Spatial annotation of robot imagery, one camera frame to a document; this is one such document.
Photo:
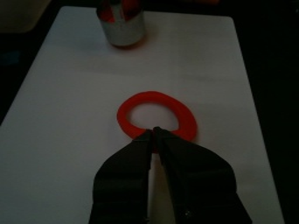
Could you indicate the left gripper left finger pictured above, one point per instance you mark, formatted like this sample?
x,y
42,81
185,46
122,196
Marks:
x,y
120,180

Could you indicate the beige container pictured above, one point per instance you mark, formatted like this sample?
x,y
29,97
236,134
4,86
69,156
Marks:
x,y
18,14

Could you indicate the round metal dough cutter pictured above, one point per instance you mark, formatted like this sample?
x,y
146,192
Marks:
x,y
124,32

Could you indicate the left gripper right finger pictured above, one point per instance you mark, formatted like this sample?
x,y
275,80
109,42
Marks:
x,y
201,183

